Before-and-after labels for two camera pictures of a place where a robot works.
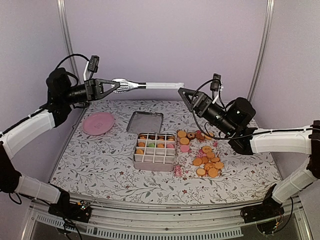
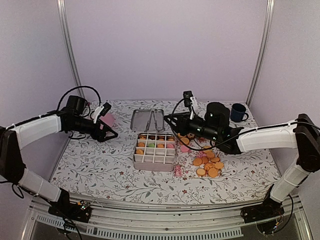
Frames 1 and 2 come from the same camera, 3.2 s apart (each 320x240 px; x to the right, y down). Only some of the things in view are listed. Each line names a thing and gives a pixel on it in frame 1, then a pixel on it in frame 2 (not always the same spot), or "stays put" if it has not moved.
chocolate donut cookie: (191, 135) stays put
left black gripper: (94, 88) -> (101, 136)
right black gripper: (200, 104) -> (181, 127)
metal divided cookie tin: (155, 151) stays put
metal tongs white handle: (123, 85) -> (152, 111)
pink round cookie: (170, 146) stays put
